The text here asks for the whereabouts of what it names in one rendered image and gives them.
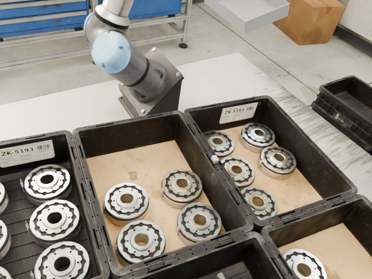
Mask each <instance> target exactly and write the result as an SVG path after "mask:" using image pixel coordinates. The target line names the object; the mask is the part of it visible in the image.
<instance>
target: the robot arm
mask: <svg viewBox="0 0 372 279"><path fill-rule="evenodd" d="M133 1H134V0H104V1H103V3H102V4H101V5H98V6H96V8H95V11H93V13H90V14H89V15H88V16H87V18H86V20H85V23H84V32H85V36H86V39H87V41H88V42H89V44H90V45H91V47H92V49H93V50H92V51H91V55H92V59H93V61H94V63H95V64H96V65H97V66H98V67H99V68H100V69H101V70H102V71H104V72H106V73H108V74H109V75H111V76H112V77H114V78H115V79H116V80H118V81H119V82H121V83H122V84H124V85H125V86H126V87H127V89H128V90H129V92H130V94H131V95H132V96H133V97H134V98H135V99H136V100H138V101H139V102H151V101H153V100H155V99H156V98H157V97H158V96H159V95H160V94H161V93H162V92H163V91H164V89H165V88H166V85H167V82H168V71H167V69H166V68H165V67H164V66H163V65H162V64H161V63H159V62H158V61H155V60H152V59H149V58H146V57H145V56H144V55H143V54H142V53H141V52H140V51H138V50H137V49H136V48H135V47H134V46H133V45H132V43H131V42H130V40H129V39H128V37H127V36H126V32H127V30H128V27H129V25H130V20H129V18H128V14H129V12H130V9H131V7H132V4H133Z"/></svg>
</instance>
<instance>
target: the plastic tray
mask: <svg viewBox="0 0 372 279"><path fill-rule="evenodd" d="M204 3H205V4H206V5H207V6H209V7H210V8H211V9H212V10H214V11H215V12H217V14H219V15H220V16H222V17H223V18H224V19H225V20H227V21H228V22H229V23H230V24H232V25H233V26H234V27H235V28H237V29H238V30H239V31H240V32H242V33H243V34H247V33H249V32H251V31H253V30H256V29H259V28H261V27H263V26H266V25H268V24H270V23H273V22H275V21H277V20H279V19H282V18H284V17H286V16H288V11H289V7H290V3H288V2H287V1H285V0H204Z"/></svg>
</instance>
